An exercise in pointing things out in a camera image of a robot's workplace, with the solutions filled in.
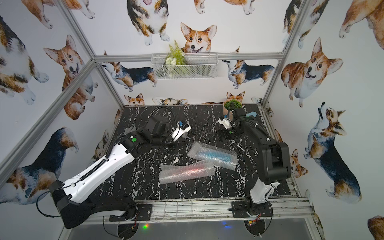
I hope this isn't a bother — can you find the bubble wrap sheet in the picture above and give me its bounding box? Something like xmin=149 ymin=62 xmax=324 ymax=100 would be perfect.
xmin=188 ymin=142 xmax=238 ymax=171
xmin=159 ymin=161 xmax=216 ymax=185

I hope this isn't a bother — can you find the red wine bottle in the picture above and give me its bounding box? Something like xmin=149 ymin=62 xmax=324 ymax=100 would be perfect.
xmin=174 ymin=167 xmax=211 ymax=179

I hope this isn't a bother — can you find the blue wine bottle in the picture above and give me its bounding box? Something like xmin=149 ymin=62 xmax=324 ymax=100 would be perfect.
xmin=199 ymin=152 xmax=232 ymax=162

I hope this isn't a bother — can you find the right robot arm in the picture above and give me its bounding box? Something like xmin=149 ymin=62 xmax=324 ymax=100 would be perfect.
xmin=215 ymin=109 xmax=292 ymax=216

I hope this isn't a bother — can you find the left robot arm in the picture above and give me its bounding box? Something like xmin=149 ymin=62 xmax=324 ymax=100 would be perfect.
xmin=49 ymin=116 xmax=191 ymax=229

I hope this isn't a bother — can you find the grey work glove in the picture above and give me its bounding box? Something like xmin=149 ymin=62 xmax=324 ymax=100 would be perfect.
xmin=124 ymin=126 xmax=137 ymax=135

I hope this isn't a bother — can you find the potted green plant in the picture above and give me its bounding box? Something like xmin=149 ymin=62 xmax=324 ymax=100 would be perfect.
xmin=223 ymin=99 xmax=243 ymax=116

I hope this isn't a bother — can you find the teal garden trowel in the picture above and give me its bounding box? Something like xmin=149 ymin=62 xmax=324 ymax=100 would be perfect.
xmin=246 ymin=112 xmax=257 ymax=117

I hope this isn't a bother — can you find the artificial fern with flower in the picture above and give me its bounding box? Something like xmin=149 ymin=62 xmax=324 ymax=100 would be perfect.
xmin=165 ymin=41 xmax=188 ymax=78

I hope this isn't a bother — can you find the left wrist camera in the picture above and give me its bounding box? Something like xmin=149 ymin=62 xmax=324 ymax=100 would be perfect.
xmin=171 ymin=120 xmax=192 ymax=142

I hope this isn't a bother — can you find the white wire wall basket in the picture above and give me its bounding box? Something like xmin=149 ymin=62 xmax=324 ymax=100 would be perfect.
xmin=151 ymin=53 xmax=219 ymax=80

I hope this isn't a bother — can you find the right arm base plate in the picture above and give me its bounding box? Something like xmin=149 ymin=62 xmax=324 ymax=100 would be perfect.
xmin=228 ymin=199 xmax=274 ymax=219

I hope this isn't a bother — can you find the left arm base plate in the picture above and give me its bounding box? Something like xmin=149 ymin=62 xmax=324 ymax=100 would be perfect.
xmin=109 ymin=204 xmax=153 ymax=222

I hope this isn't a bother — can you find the aluminium front rail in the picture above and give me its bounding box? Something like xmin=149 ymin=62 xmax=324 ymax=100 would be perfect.
xmin=85 ymin=198 xmax=314 ymax=224

